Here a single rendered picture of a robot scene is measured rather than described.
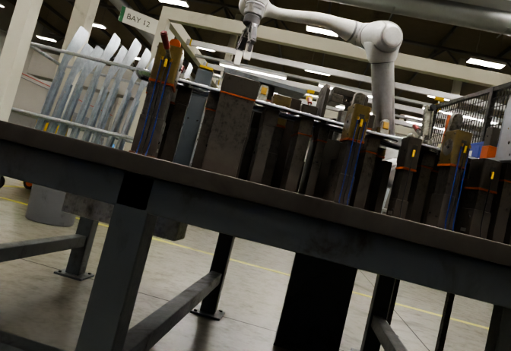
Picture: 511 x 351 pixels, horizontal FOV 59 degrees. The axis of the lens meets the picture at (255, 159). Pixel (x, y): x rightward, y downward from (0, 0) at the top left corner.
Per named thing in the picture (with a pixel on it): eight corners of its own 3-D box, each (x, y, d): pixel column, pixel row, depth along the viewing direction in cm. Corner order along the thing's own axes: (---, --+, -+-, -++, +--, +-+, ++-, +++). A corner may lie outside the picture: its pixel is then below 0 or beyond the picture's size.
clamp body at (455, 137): (439, 233, 145) (462, 128, 148) (421, 229, 157) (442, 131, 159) (458, 238, 146) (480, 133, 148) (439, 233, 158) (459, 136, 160)
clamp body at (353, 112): (333, 207, 144) (358, 101, 147) (322, 204, 156) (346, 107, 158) (353, 211, 145) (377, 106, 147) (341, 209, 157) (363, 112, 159)
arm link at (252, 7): (249, -2, 198) (246, 11, 197) (268, 5, 201) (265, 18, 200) (242, 4, 206) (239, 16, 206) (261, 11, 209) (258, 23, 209)
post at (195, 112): (170, 167, 192) (196, 67, 195) (172, 167, 199) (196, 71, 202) (188, 171, 193) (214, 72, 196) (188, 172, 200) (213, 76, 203)
